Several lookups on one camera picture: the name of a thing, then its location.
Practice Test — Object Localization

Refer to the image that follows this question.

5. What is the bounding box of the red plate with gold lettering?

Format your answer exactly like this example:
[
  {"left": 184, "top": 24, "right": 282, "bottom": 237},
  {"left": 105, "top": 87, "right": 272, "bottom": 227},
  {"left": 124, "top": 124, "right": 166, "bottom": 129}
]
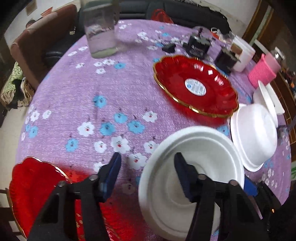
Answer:
[{"left": 9, "top": 157, "right": 119, "bottom": 240}]

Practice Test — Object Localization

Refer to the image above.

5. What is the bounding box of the white foam plate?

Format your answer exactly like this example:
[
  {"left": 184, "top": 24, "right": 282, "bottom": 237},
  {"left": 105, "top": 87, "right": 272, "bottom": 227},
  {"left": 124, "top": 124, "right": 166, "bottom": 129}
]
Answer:
[{"left": 138, "top": 126, "right": 244, "bottom": 240}]

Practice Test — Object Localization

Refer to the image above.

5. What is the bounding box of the white foam bowl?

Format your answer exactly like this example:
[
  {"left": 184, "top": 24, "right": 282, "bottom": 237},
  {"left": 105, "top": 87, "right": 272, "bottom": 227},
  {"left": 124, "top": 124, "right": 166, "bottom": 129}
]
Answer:
[{"left": 230, "top": 104, "right": 278, "bottom": 172}]

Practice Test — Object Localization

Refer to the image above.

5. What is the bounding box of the red plate with white label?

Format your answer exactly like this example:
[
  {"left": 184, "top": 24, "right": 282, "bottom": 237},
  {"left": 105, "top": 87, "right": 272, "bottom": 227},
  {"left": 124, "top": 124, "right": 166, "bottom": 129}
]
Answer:
[{"left": 153, "top": 55, "right": 239, "bottom": 118}]

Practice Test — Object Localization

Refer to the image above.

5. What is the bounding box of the white notebook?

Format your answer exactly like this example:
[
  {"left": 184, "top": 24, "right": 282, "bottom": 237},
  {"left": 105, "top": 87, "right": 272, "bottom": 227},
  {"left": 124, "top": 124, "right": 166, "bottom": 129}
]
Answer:
[{"left": 253, "top": 80, "right": 285, "bottom": 127}]

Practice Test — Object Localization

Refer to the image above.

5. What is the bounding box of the purple floral tablecloth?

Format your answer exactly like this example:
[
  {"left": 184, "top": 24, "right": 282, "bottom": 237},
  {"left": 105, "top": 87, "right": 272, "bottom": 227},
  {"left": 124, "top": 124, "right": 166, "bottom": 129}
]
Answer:
[{"left": 16, "top": 20, "right": 230, "bottom": 240}]

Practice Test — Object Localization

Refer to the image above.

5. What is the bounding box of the green patterned blanket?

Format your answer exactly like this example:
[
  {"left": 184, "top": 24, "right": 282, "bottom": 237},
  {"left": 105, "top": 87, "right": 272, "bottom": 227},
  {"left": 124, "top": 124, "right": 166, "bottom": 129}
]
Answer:
[{"left": 1, "top": 62, "right": 35, "bottom": 109}]

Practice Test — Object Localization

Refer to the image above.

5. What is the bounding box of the pink knitted sleeve bottle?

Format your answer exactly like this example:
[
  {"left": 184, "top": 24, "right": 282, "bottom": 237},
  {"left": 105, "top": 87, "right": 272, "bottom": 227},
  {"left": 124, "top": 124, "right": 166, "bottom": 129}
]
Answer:
[{"left": 248, "top": 47, "right": 285, "bottom": 89}]

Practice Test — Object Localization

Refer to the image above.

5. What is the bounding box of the black box device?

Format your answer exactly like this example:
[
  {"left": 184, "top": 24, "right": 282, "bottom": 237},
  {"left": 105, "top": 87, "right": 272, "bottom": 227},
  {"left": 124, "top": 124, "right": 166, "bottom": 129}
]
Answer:
[{"left": 214, "top": 48, "right": 239, "bottom": 75}]

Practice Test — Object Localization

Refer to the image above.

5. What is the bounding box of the white paper cup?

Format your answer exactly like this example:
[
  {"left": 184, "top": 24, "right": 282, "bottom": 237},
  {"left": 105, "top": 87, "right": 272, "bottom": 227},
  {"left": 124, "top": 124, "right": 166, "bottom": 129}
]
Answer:
[{"left": 230, "top": 35, "right": 255, "bottom": 72}]

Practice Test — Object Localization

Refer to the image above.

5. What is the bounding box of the brown armchair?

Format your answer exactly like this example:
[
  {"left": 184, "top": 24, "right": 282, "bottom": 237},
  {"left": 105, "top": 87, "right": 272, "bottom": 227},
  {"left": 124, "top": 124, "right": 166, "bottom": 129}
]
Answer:
[{"left": 10, "top": 4, "right": 77, "bottom": 90}]

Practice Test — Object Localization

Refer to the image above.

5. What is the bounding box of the black fan motor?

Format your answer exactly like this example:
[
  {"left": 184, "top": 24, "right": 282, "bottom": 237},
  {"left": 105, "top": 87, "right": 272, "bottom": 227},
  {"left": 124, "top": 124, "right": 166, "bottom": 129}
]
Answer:
[{"left": 183, "top": 26, "right": 211, "bottom": 60}]

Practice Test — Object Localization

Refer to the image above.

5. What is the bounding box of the small black power adapter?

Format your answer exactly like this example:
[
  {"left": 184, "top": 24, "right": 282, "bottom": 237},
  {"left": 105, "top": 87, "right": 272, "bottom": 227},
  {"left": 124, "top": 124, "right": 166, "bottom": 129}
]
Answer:
[{"left": 162, "top": 43, "right": 176, "bottom": 54}]

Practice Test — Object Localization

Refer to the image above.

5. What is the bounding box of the person behind armchair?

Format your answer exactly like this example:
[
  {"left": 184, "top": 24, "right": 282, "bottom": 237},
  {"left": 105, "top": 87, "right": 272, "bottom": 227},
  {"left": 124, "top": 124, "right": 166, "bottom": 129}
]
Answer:
[{"left": 26, "top": 19, "right": 36, "bottom": 29}]

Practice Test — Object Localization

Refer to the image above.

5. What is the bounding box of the black leather sofa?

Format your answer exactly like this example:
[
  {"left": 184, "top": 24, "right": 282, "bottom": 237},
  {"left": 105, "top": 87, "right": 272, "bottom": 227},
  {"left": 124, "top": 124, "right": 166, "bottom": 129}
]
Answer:
[{"left": 43, "top": 1, "right": 231, "bottom": 68}]

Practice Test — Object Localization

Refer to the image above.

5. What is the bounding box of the clear bottle with green lid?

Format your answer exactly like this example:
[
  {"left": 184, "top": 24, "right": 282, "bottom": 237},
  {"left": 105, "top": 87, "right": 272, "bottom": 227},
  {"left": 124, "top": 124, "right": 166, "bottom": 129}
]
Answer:
[{"left": 80, "top": 1, "right": 120, "bottom": 58}]

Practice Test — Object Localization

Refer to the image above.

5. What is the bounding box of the red plastic bag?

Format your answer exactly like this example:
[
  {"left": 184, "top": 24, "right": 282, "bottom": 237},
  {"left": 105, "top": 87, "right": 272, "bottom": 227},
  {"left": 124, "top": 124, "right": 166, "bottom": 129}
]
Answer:
[{"left": 151, "top": 9, "right": 174, "bottom": 24}]

